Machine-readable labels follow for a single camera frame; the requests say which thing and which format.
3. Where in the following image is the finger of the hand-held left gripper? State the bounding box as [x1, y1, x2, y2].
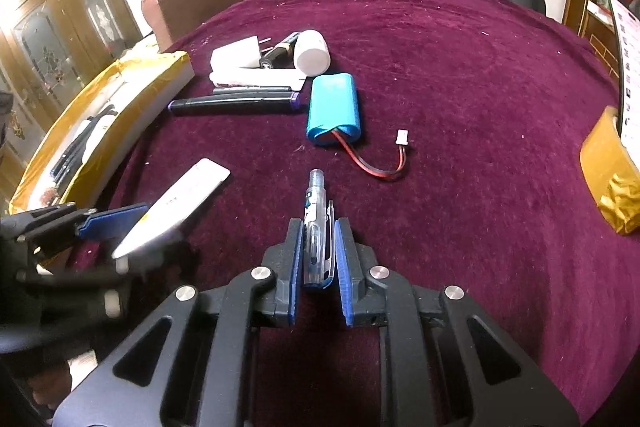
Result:
[20, 202, 151, 258]
[30, 239, 198, 303]

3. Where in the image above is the clear ballpoint pen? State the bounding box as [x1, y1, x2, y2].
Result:
[302, 168, 336, 290]

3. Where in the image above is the blue battery pack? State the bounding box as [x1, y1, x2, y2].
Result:
[306, 74, 413, 182]

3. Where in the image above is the grey pen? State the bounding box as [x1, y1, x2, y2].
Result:
[212, 85, 293, 96]

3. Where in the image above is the maroon velvet tablecloth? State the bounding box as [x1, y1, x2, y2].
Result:
[65, 0, 640, 427]

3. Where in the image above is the black marker with purple caps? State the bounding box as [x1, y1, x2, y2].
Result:
[167, 91, 301, 118]

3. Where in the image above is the yellow tape roll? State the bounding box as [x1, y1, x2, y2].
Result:
[579, 106, 640, 237]

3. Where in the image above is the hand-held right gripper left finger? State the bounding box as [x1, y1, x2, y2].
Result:
[52, 217, 307, 427]

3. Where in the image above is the brown armchair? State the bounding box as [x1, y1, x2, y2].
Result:
[141, 0, 262, 52]

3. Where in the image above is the white charger adapter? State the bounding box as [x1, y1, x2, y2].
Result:
[210, 35, 271, 70]

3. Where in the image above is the white tray with yellow tape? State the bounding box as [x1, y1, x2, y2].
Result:
[7, 51, 196, 215]

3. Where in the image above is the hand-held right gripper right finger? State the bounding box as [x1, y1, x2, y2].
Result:
[334, 217, 581, 427]

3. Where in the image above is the wooden glass-door cabinet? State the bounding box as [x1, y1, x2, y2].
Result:
[0, 0, 146, 202]

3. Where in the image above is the white round jar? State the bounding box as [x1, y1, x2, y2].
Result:
[292, 29, 332, 76]

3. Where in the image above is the white paper packet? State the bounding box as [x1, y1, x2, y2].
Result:
[209, 66, 307, 88]

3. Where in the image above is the printed paper sheet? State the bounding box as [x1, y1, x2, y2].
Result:
[609, 0, 640, 142]

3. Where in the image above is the white card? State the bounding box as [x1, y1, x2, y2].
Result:
[111, 158, 232, 260]

